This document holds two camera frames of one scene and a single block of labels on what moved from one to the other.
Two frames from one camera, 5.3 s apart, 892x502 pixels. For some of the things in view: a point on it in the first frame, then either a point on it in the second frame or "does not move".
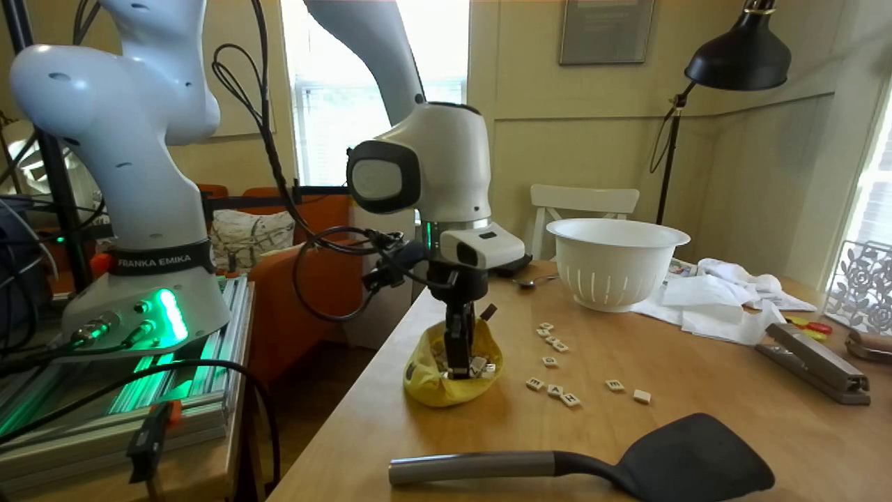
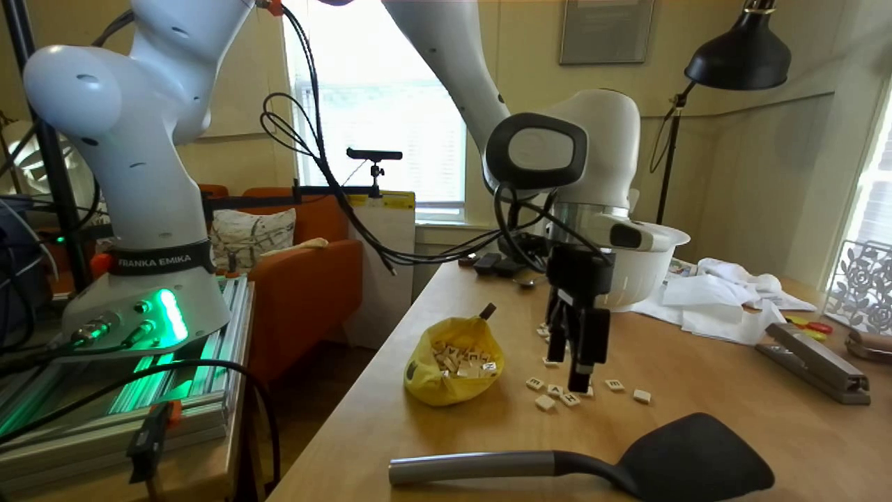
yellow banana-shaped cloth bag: [427, 374] does not move
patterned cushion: [240, 234] does not move
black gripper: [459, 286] -> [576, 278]
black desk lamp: [744, 56] does not move
